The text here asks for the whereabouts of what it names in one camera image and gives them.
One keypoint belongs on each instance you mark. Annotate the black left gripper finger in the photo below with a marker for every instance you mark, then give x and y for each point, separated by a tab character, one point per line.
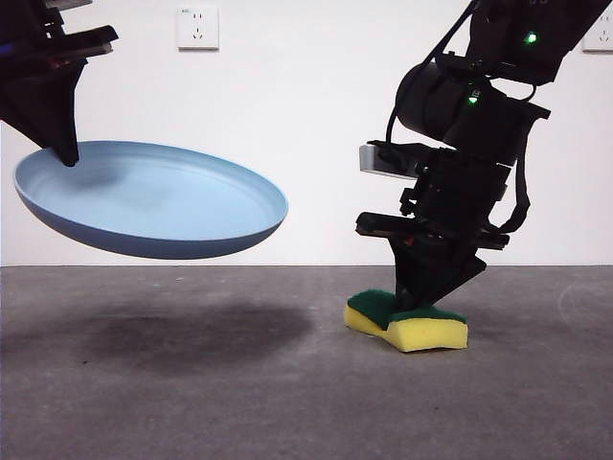
57	105
19	100

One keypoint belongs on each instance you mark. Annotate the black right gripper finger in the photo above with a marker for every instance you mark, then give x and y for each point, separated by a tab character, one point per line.
462	280
421	268

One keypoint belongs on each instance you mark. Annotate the yellow sponge with green pad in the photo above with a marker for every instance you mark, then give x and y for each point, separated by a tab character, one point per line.
431	335

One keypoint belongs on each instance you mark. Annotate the light blue round plate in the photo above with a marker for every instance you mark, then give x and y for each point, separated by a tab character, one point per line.
153	211

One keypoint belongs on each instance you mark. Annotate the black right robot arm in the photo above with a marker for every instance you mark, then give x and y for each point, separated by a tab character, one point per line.
503	120

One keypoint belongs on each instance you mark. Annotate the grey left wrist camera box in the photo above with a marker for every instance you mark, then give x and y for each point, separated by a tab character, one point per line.
67	3

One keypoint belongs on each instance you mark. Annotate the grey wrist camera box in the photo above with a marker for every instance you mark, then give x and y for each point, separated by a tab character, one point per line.
67	3
383	162

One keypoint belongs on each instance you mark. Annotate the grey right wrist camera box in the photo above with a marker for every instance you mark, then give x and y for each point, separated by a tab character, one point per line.
383	162

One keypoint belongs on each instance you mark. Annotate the white wall socket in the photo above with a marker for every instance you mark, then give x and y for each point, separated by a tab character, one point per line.
198	28
598	38

